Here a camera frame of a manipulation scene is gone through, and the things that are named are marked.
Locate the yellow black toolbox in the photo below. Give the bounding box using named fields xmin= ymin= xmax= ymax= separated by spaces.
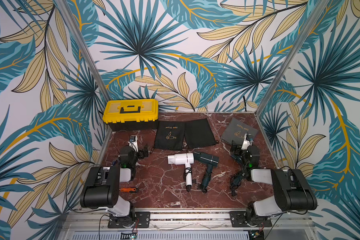
xmin=103 ymin=99 xmax=159 ymax=132

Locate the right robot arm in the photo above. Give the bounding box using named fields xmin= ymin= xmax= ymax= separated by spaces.
xmin=230 ymin=145 xmax=318 ymax=220

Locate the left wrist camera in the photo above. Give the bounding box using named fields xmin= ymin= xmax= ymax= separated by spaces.
xmin=129 ymin=135 xmax=139 ymax=152

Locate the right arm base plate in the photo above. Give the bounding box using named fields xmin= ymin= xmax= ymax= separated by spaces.
xmin=229 ymin=211 xmax=272 ymax=228

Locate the aluminium front rail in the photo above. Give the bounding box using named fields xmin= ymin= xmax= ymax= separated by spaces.
xmin=62 ymin=208 xmax=315 ymax=232

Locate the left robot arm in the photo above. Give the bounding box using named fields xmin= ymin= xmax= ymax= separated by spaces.
xmin=80 ymin=146 xmax=149 ymax=221

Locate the white hair dryer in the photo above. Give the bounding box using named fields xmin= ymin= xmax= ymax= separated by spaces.
xmin=167 ymin=153 xmax=195 ymax=192

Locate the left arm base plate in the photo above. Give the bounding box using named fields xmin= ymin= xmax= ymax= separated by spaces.
xmin=108 ymin=212 xmax=151 ymax=229

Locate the black hair dryer pouch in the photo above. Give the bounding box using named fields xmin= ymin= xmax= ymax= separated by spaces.
xmin=154 ymin=121 xmax=186 ymax=151

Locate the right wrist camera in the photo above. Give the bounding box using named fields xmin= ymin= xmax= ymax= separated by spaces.
xmin=241 ymin=134 xmax=254 ymax=150

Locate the plain black drawstring pouch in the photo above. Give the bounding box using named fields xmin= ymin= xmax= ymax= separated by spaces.
xmin=185 ymin=119 xmax=219 ymax=149

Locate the orange handled screwdriver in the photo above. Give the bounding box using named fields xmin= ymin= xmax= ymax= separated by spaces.
xmin=120 ymin=188 xmax=139 ymax=193

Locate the grey hair dryer pouch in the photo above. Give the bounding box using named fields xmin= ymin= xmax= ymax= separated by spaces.
xmin=221 ymin=118 xmax=259 ymax=146

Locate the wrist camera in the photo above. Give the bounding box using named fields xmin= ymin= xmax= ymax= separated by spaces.
xmin=129 ymin=135 xmax=139 ymax=152
xmin=241 ymin=134 xmax=254 ymax=150

